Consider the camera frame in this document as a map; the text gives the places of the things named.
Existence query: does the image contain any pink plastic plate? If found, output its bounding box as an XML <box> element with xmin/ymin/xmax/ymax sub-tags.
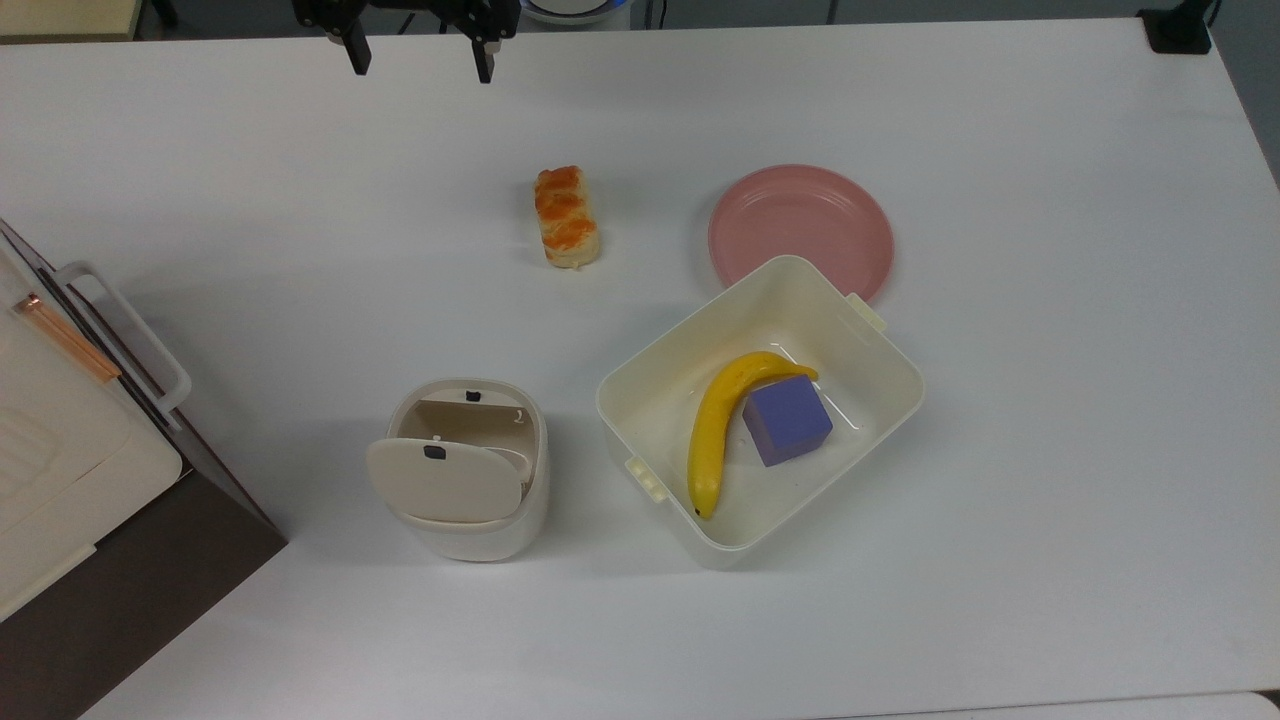
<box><xmin>707</xmin><ymin>164</ymin><xmax>896</xmax><ymax>306</ymax></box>

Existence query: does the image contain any purple cube block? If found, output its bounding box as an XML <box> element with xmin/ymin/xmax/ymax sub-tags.
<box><xmin>742</xmin><ymin>375</ymin><xmax>835</xmax><ymax>468</ymax></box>

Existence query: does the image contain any toy bread with orange topping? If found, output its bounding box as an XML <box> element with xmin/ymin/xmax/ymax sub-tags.
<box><xmin>533</xmin><ymin>165</ymin><xmax>603</xmax><ymax>271</ymax></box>

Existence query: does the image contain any wooden side table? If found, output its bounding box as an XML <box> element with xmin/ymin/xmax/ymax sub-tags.
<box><xmin>0</xmin><ymin>0</ymin><xmax>144</xmax><ymax>43</ymax></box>

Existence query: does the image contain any copper bar handle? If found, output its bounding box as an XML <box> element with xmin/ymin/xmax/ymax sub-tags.
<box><xmin>13</xmin><ymin>293</ymin><xmax>123</xmax><ymax>384</ymax></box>

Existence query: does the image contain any dark brown drawer cabinet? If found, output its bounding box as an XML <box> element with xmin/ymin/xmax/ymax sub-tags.
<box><xmin>0</xmin><ymin>218</ymin><xmax>289</xmax><ymax>720</ymax></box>

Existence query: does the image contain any black table clamp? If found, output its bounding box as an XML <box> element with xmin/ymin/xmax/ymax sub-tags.
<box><xmin>1138</xmin><ymin>0</ymin><xmax>1214</xmax><ymax>55</ymax></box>

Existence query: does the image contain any yellow and blue object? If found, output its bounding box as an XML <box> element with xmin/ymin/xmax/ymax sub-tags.
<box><xmin>686</xmin><ymin>350</ymin><xmax>820</xmax><ymax>521</ymax></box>

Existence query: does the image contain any white drawer handle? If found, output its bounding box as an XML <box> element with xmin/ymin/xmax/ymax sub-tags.
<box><xmin>55</xmin><ymin>261</ymin><xmax>193</xmax><ymax>416</ymax></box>

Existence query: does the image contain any cream plastic trash can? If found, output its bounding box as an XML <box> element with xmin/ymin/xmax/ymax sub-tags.
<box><xmin>366</xmin><ymin>377</ymin><xmax>551</xmax><ymax>563</ymax></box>

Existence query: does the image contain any cream plastic storage bin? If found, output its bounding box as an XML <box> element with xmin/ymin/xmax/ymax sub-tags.
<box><xmin>596</xmin><ymin>254</ymin><xmax>926</xmax><ymax>571</ymax></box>

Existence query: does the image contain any cream trash can lid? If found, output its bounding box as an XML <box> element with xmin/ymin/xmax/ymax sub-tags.
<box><xmin>366</xmin><ymin>437</ymin><xmax>529</xmax><ymax>524</ymax></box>

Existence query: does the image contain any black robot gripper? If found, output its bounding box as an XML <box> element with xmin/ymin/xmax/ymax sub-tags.
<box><xmin>293</xmin><ymin>0</ymin><xmax>521</xmax><ymax>85</ymax></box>

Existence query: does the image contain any cream storage box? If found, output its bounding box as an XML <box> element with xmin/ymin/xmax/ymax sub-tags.
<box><xmin>0</xmin><ymin>245</ymin><xmax>184</xmax><ymax>621</ymax></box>

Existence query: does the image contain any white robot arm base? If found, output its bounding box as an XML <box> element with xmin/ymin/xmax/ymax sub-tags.
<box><xmin>520</xmin><ymin>0</ymin><xmax>627</xmax><ymax>27</ymax></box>

